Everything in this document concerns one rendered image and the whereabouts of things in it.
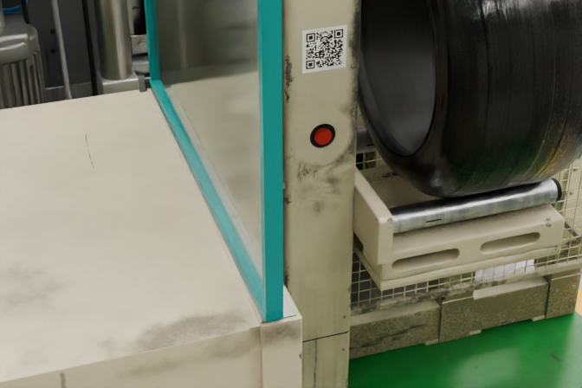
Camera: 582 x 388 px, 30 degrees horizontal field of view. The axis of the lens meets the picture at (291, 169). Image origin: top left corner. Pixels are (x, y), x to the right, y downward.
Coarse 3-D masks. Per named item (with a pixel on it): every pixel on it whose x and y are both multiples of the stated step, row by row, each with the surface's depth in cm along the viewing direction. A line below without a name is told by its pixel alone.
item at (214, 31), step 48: (144, 0) 146; (192, 0) 119; (240, 0) 99; (192, 48) 123; (240, 48) 102; (192, 96) 128; (240, 96) 105; (192, 144) 133; (240, 144) 108; (240, 192) 112; (240, 240) 116
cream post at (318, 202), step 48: (288, 0) 168; (336, 0) 170; (288, 48) 172; (288, 96) 177; (336, 96) 179; (288, 144) 181; (336, 144) 184; (288, 192) 186; (336, 192) 189; (288, 240) 192; (336, 240) 195; (288, 288) 197; (336, 288) 200; (336, 336) 206; (336, 384) 213
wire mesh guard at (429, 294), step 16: (576, 208) 268; (352, 272) 255; (496, 272) 270; (528, 272) 273; (544, 272) 274; (416, 288) 264; (448, 288) 268; (464, 288) 268; (480, 288) 270; (368, 304) 262; (384, 304) 262; (400, 304) 264
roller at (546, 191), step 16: (496, 192) 193; (512, 192) 193; (528, 192) 194; (544, 192) 195; (560, 192) 196; (400, 208) 189; (416, 208) 189; (432, 208) 189; (448, 208) 190; (464, 208) 191; (480, 208) 191; (496, 208) 193; (512, 208) 194; (400, 224) 187; (416, 224) 188; (432, 224) 190
